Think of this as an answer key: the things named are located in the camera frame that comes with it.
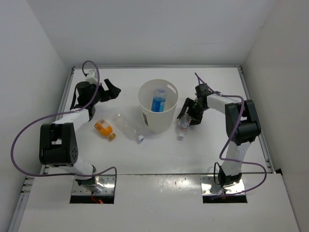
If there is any orange juice bottle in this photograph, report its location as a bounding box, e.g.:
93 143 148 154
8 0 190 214
94 119 116 141

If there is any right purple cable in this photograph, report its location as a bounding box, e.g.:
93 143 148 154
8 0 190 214
195 72 267 199

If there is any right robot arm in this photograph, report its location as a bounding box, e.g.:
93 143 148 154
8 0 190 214
177 84 261 187

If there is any blue label plastic bottle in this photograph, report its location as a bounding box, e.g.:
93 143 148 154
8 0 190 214
151 89 167 113

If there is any aluminium frame rail right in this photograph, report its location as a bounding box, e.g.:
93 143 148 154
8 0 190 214
237 66 275 174

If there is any aluminium frame rail left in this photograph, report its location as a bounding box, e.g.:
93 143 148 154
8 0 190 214
8 66 75 232

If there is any aluminium frame rail back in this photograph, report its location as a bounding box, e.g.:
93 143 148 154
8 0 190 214
73 64 242 70

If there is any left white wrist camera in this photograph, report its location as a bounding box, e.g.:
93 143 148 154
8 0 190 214
85 69 98 85

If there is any aluminium frame rail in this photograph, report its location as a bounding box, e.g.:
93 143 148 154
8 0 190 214
237 66 275 174
8 66 75 232
73 64 242 70

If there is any purple cable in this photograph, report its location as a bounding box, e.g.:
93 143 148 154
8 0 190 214
11 60 118 177
195 72 267 199

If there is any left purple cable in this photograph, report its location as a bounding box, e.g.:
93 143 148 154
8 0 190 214
11 60 118 177

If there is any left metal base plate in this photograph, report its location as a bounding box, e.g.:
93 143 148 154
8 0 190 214
71 175 116 196

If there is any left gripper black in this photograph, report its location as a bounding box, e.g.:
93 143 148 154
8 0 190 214
89 79 120 104

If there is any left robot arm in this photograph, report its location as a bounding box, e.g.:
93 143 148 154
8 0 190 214
39 78 121 193

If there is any metal base plate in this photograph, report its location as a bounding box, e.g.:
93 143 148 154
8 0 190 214
71 175 116 196
200 175 245 196

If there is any clear bottle white cap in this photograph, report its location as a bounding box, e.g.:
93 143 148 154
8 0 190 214
177 114 191 141

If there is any clear bottle blue-white cap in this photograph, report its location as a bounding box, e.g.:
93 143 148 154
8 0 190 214
112 111 144 144

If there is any white round plastic bin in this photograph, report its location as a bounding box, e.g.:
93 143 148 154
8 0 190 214
138 79 179 133

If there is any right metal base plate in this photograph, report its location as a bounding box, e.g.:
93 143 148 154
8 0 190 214
200 175 245 196

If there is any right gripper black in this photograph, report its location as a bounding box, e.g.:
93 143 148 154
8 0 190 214
178 99 208 126

